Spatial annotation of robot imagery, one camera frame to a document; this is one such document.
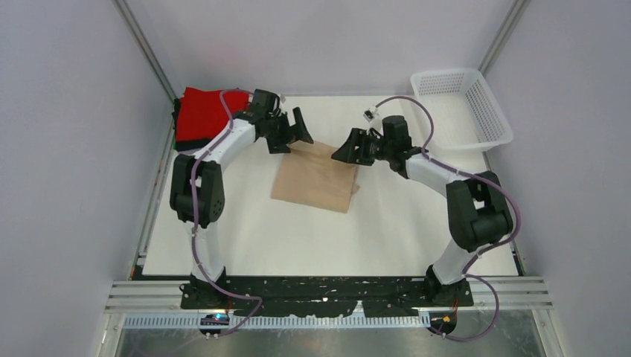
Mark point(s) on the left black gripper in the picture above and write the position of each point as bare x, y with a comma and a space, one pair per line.
292, 134

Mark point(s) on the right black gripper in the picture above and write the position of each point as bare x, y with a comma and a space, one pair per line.
350, 153

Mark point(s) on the beige t shirt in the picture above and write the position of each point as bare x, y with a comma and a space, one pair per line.
309, 176

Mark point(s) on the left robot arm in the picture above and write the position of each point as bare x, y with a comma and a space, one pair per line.
197, 192

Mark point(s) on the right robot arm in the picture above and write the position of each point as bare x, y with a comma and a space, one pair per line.
479, 212

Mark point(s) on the red folded t shirt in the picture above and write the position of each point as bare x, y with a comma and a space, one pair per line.
204, 114

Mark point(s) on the white plastic basket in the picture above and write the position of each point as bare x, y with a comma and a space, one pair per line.
466, 114

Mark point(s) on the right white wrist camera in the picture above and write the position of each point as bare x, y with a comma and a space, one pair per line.
372, 114

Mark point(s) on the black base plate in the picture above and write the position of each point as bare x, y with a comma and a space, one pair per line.
323, 297

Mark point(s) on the aluminium frame rail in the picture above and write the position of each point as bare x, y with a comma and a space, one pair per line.
515, 293

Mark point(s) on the white slotted cable duct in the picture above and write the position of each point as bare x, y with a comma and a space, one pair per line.
221, 320

